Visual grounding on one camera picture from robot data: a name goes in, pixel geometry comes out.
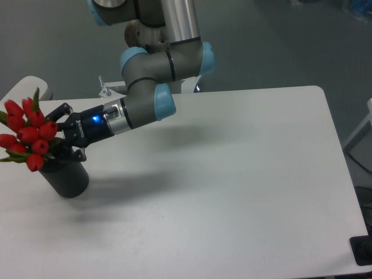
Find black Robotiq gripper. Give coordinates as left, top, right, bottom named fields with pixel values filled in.
left=45, top=103, right=114, bottom=162

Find red tulip bouquet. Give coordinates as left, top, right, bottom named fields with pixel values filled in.
left=1, top=88, right=64, bottom=172

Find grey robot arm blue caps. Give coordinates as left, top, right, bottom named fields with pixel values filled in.
left=46, top=1, right=215, bottom=162

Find black ribbed cylindrical vase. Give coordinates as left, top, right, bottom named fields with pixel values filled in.
left=39, top=160, right=89, bottom=198

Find beige chair armrest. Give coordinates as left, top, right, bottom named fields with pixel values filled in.
left=1, top=76, right=53, bottom=103

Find black device at table edge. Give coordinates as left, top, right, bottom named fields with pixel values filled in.
left=349, top=235, right=371, bottom=266

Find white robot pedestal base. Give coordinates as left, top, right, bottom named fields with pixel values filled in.
left=98, top=20, right=204, bottom=99

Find white furniture frame right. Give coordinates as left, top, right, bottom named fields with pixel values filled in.
left=342, top=99, right=371, bottom=153

